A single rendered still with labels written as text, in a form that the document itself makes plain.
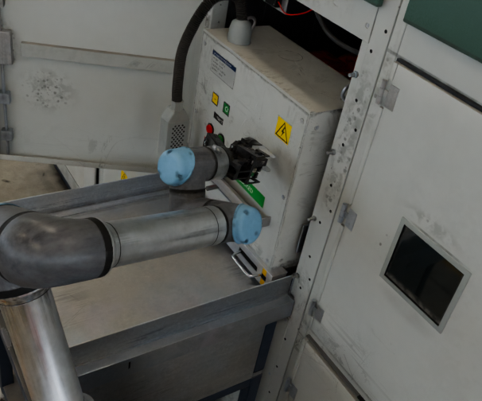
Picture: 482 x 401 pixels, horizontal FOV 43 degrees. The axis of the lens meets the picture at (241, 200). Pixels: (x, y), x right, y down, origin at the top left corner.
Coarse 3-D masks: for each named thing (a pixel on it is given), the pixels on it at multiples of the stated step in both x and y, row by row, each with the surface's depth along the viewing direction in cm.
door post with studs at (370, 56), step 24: (384, 0) 117; (384, 24) 118; (360, 48) 125; (384, 48) 119; (360, 72) 126; (360, 96) 127; (360, 120) 128; (336, 144) 137; (336, 168) 138; (336, 192) 140; (312, 216) 149; (312, 240) 151; (312, 264) 153; (288, 336) 170
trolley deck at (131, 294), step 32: (192, 256) 171; (224, 256) 173; (64, 288) 153; (96, 288) 155; (128, 288) 157; (160, 288) 159; (192, 288) 161; (224, 288) 163; (64, 320) 145; (96, 320) 147; (128, 320) 148; (224, 320) 153; (256, 320) 158; (128, 352) 140; (160, 352) 144; (96, 384) 138
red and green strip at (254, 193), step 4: (204, 136) 176; (236, 180) 166; (240, 184) 164; (244, 184) 162; (244, 188) 163; (248, 188) 161; (252, 188) 159; (248, 192) 162; (252, 192) 160; (256, 192) 158; (252, 196) 160; (256, 196) 159; (260, 196) 157; (256, 200) 159; (260, 200) 157; (260, 204) 158
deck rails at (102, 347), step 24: (72, 192) 177; (96, 192) 181; (120, 192) 186; (144, 192) 191; (168, 192) 194; (264, 288) 157; (288, 288) 164; (192, 312) 147; (216, 312) 152; (120, 336) 137; (144, 336) 142; (168, 336) 146; (96, 360) 137
